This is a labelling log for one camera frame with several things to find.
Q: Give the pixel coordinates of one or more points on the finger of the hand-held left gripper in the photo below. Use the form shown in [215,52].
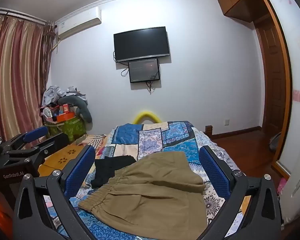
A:
[52,145]
[36,133]

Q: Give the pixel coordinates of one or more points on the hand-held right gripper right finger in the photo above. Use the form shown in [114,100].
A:
[212,172]

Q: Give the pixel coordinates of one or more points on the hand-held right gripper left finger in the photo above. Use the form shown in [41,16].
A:
[80,172]

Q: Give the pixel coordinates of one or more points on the khaki pants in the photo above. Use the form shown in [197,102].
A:
[150,190]

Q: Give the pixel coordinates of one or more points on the green patterned bag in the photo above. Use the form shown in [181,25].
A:
[70,128]

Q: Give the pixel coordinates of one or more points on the black cloth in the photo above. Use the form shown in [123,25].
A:
[105,170]

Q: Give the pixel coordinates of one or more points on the orange box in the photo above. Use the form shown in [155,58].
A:
[65,116]

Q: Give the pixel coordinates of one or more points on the pile of grey clothes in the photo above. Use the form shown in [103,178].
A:
[52,93]

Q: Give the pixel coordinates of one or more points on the wooden bedpost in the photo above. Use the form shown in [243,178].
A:
[208,130]

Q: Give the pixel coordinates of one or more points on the grey plush toy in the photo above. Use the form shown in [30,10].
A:
[83,111]

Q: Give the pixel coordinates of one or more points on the striped pink curtain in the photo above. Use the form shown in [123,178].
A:
[17,75]

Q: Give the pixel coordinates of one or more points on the patchwork printed blanket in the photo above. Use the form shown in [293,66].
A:
[152,137]

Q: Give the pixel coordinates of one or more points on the pink toy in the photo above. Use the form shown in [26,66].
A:
[281,187]

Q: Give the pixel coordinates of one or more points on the yellow foam tube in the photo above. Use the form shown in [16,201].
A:
[147,113]

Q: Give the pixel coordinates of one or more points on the wooden door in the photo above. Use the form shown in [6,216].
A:
[272,80]

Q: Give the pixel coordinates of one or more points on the white air conditioner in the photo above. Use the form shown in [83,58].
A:
[77,22]

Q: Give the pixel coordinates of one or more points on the sliding wardrobe door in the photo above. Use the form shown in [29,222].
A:
[292,80]

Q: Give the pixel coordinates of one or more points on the wooden overhead cabinet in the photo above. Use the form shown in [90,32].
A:
[237,0]

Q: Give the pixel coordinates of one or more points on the white wall socket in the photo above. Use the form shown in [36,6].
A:
[226,122]

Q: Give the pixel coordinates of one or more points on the small black wall monitor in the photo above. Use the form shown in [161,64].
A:
[143,70]

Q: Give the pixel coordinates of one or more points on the black wall television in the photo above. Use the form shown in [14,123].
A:
[141,43]

